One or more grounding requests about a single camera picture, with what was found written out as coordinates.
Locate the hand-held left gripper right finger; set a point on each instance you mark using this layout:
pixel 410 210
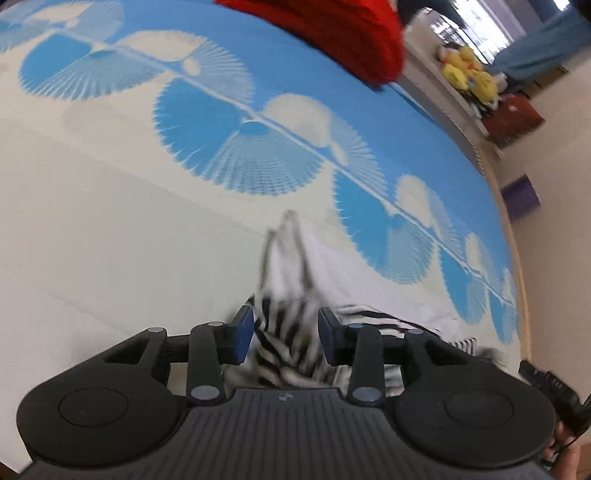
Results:
pixel 328 337

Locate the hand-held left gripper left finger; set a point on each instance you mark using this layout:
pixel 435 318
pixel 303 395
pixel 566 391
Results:
pixel 244 336

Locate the black and white striped garment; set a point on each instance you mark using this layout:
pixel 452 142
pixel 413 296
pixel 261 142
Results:
pixel 286 332

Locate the person's right hand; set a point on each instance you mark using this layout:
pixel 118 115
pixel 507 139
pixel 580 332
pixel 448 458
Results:
pixel 565 454

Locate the blue and white fan-print blanket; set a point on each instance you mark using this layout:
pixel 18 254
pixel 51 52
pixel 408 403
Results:
pixel 138 194

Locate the purple block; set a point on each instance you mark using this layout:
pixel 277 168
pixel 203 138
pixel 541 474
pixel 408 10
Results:
pixel 521 194

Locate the dark red patterned bag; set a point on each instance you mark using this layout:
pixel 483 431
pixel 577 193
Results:
pixel 512 117

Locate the yellow plush toy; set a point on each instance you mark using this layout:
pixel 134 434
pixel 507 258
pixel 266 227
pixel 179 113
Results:
pixel 484 87
pixel 457 69

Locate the red knitted cloth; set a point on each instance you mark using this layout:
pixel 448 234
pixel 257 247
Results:
pixel 332 32

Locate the blue curtain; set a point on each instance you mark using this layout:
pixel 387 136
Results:
pixel 540 46

